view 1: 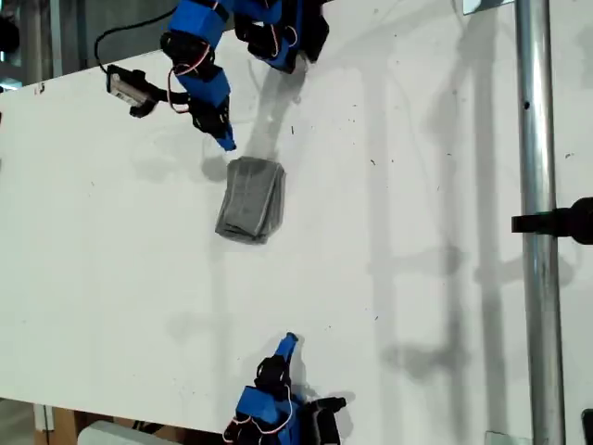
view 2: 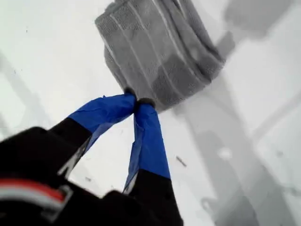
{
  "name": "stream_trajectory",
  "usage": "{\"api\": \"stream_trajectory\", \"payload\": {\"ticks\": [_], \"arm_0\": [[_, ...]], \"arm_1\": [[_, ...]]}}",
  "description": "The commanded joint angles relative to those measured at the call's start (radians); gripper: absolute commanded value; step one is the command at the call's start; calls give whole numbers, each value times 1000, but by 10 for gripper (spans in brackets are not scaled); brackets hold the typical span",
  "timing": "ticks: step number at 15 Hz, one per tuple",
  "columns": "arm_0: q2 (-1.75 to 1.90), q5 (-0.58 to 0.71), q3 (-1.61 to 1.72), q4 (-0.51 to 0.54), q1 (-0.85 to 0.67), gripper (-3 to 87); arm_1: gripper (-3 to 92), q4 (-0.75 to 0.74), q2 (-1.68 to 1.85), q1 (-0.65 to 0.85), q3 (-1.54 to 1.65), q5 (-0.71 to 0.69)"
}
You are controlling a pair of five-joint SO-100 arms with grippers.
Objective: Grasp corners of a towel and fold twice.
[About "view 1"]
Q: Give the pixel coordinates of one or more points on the steel post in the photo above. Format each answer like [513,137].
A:
[537,278]

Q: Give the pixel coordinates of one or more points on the grey striped towel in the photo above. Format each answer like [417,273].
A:
[250,204]

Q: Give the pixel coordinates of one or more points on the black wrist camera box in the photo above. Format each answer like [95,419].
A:
[127,88]
[331,408]

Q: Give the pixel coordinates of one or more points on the black camera stalk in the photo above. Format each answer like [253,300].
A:
[167,93]

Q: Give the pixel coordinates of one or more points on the black post clamp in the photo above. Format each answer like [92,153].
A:
[565,222]

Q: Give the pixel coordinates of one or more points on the white plastic box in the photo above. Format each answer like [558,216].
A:
[116,436]

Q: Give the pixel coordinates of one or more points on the wooden table support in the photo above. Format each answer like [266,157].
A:
[65,428]

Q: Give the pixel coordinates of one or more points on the black round object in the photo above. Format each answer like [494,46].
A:
[7,34]

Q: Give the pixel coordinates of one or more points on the black flat device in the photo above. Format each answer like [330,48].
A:
[587,426]

